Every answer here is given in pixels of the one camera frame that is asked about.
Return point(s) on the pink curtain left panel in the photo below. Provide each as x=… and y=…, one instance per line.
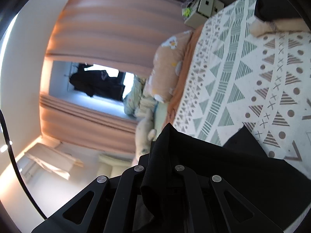
x=85, y=127

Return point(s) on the pink curtain right panel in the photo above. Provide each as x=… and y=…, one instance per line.
x=121, y=34

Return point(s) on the peach floral pillow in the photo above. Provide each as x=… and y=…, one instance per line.
x=167, y=64

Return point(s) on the cream padded headboard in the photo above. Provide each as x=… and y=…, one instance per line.
x=111, y=166

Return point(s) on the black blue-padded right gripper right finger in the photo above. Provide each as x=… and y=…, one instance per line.
x=221, y=208

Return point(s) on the white bedside table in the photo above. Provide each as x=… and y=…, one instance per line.
x=197, y=12

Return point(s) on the folded black garment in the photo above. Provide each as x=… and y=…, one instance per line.
x=271, y=10

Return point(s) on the cream shirt hanging on wall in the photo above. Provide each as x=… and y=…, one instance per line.
x=53, y=160

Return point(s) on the beige plush animal toy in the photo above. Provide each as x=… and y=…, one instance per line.
x=144, y=135

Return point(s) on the patterned white bedspread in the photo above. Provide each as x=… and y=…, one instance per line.
x=236, y=80

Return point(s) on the pink curtain panel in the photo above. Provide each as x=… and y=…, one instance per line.
x=121, y=34
x=85, y=127

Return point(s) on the black jacket with yellow logo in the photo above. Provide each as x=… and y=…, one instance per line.
x=274, y=186

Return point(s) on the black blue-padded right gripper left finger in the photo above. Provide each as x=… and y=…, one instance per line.
x=105, y=205

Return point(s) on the dark clothes hanging at window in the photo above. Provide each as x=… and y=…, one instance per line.
x=98, y=82

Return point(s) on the light green crumpled quilt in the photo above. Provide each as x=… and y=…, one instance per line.
x=138, y=101

